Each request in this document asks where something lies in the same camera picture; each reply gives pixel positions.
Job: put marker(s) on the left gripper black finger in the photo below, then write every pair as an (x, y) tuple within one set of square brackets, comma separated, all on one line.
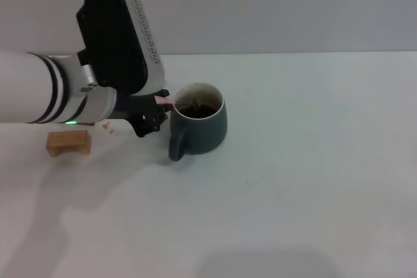
[(150, 125), (163, 93)]

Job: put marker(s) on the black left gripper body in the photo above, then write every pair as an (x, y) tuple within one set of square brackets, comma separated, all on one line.
[(137, 105)]

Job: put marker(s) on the grey ceramic cup with coffee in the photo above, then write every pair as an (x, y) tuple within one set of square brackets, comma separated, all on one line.
[(202, 134)]

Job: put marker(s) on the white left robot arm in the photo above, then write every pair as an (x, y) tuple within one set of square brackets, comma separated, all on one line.
[(26, 86)]

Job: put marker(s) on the light wooden notched block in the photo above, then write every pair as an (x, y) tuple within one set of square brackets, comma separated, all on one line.
[(68, 138)]

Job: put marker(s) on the left wrist camera housing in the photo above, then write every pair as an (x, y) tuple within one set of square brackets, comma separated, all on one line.
[(110, 30)]

